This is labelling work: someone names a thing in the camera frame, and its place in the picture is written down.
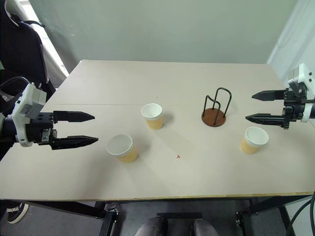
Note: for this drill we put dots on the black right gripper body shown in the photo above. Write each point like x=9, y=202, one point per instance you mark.
x=294, y=108

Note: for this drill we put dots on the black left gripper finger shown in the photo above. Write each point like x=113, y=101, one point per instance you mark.
x=73, y=141
x=71, y=116

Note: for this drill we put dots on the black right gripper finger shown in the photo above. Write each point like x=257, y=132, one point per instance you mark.
x=269, y=95
x=265, y=119

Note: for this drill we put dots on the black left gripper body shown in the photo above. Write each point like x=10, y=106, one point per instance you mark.
x=40, y=129

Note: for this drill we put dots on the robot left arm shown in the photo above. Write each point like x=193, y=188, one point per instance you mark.
x=7, y=127

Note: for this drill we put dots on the yellow ribbed paper cup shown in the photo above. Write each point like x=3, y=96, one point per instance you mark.
x=123, y=147
x=254, y=141
x=153, y=115

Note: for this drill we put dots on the black office chair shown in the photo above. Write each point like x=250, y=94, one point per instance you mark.
x=22, y=49

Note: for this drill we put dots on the black and white sneaker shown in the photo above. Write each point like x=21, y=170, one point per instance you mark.
x=16, y=214

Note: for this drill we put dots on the dark rounded grey shape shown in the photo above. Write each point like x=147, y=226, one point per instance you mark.
x=204, y=228
x=152, y=227

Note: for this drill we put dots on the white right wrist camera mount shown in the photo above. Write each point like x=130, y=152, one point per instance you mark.
x=304, y=71

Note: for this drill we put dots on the black metal table frame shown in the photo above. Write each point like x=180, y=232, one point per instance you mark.
x=107, y=221

